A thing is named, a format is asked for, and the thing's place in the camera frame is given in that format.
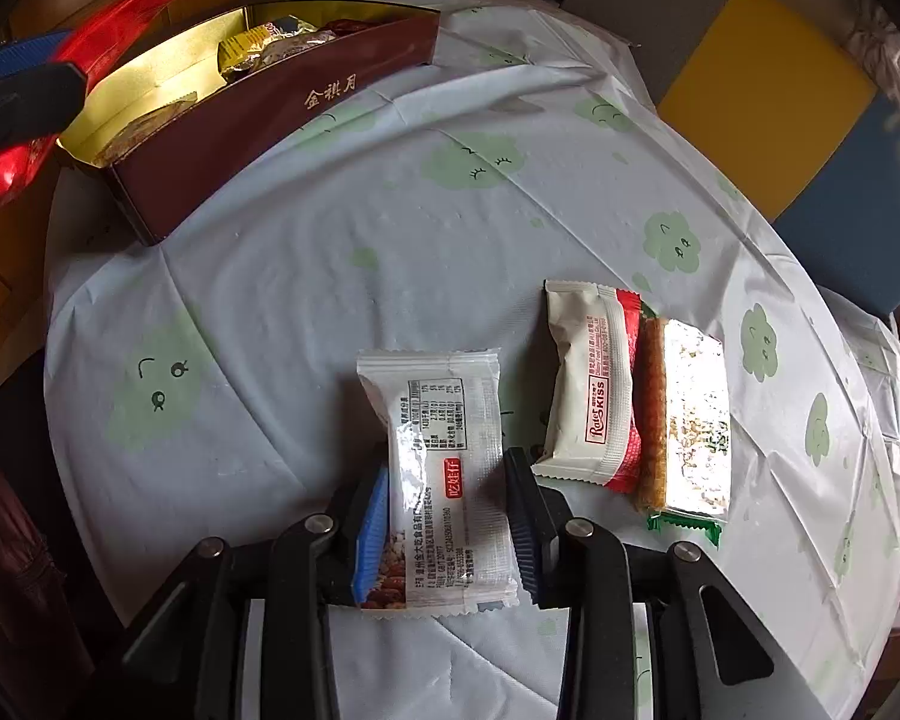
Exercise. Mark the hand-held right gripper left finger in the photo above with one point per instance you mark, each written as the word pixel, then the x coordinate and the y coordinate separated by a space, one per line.
pixel 371 540

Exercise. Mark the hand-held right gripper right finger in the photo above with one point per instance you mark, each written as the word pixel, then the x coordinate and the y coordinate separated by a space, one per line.
pixel 525 540

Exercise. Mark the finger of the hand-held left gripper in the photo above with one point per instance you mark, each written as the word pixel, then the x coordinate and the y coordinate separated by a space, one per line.
pixel 22 105
pixel 15 58

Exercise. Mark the white snack packet with nuts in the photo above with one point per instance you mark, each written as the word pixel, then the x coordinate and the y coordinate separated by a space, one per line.
pixel 442 465

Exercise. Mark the orange snack packet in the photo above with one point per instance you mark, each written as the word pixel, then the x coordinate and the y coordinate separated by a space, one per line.
pixel 154 124

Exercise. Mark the large red snack packet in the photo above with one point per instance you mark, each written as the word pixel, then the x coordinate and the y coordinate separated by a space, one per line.
pixel 142 4

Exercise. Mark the yellow snack packet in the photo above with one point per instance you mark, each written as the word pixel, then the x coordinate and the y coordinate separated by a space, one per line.
pixel 244 49

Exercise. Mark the maroon box with gold interior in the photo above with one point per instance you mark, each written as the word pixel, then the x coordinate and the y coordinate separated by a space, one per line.
pixel 270 112

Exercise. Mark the clear peanut bag orange trim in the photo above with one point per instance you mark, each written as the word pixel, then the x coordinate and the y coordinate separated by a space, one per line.
pixel 296 41

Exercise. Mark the white and red snack packet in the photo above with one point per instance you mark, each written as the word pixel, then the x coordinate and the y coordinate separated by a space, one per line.
pixel 581 390

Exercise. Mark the green snack packet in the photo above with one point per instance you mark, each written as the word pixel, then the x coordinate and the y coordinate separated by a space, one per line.
pixel 690 529

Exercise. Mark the orange and silver snack bar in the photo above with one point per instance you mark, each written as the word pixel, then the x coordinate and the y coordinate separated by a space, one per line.
pixel 690 420

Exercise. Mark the pale cloud-print table cover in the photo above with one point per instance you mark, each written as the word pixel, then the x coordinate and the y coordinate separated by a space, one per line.
pixel 420 255

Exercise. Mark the dark red cloth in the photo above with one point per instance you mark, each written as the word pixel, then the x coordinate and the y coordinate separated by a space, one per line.
pixel 15 577

